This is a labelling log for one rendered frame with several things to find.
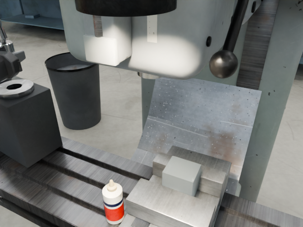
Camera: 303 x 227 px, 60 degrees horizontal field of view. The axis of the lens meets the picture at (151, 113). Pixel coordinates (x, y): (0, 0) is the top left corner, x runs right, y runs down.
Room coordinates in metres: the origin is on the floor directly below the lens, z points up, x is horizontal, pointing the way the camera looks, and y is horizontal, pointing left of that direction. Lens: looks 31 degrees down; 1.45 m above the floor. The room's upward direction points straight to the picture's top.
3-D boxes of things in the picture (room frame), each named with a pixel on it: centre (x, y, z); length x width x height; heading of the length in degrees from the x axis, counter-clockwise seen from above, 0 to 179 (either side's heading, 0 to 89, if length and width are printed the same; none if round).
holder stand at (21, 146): (0.62, 0.39, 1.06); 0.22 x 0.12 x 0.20; 57
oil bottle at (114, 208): (0.37, 0.08, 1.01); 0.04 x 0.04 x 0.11
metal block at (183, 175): (0.37, -0.06, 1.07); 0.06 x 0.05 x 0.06; 64
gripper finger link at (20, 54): (0.59, 0.31, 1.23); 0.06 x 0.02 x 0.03; 169
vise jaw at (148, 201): (0.32, -0.03, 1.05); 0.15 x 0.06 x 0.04; 64
